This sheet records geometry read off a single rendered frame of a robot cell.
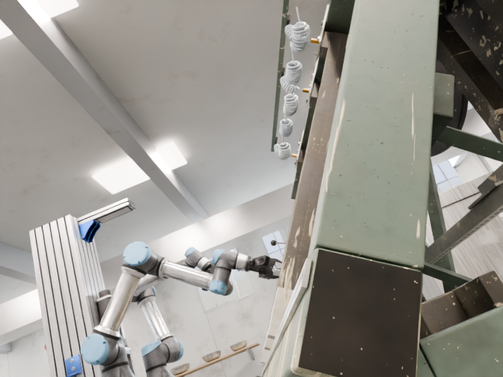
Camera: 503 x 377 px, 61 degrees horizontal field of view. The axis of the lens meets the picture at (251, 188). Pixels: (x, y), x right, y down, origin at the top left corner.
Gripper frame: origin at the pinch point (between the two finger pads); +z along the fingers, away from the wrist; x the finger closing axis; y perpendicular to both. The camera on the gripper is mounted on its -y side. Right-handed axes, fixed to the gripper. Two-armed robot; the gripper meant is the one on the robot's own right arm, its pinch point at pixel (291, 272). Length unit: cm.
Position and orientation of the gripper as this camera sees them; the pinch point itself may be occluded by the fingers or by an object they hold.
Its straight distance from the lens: 191.6
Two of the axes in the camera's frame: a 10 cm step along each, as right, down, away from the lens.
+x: -2.3, 8.7, -4.3
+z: 9.7, 2.1, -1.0
